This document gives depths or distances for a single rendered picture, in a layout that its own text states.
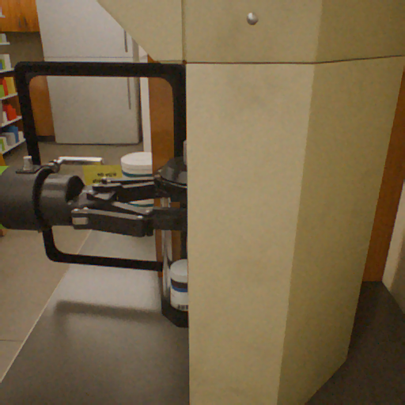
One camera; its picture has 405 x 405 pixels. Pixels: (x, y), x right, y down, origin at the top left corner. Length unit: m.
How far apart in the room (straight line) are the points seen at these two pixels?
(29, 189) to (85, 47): 4.94
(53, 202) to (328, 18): 0.40
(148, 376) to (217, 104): 0.46
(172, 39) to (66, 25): 5.19
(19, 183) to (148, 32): 0.31
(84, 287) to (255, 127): 0.61
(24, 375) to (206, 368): 0.33
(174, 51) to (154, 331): 0.52
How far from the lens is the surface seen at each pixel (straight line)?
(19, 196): 0.58
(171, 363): 0.69
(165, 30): 0.36
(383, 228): 0.89
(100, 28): 5.41
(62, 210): 0.56
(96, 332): 0.77
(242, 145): 0.37
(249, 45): 0.36
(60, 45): 5.57
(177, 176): 0.50
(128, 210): 0.52
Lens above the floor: 1.44
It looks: 23 degrees down
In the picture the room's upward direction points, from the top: straight up
